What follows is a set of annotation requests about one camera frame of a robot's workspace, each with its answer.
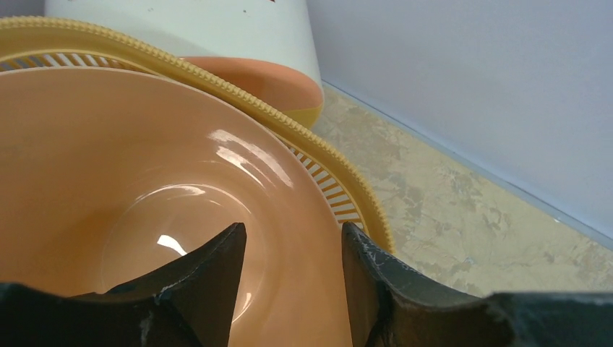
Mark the orange plastic bucket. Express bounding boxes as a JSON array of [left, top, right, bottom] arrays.
[[1, 67, 352, 346]]

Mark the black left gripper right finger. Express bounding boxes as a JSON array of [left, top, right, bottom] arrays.
[[342, 223, 612, 346]]

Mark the yellow slatted plastic basket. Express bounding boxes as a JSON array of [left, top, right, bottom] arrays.
[[1, 16, 395, 253]]

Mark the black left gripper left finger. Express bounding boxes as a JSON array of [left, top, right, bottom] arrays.
[[1, 223, 247, 346]]

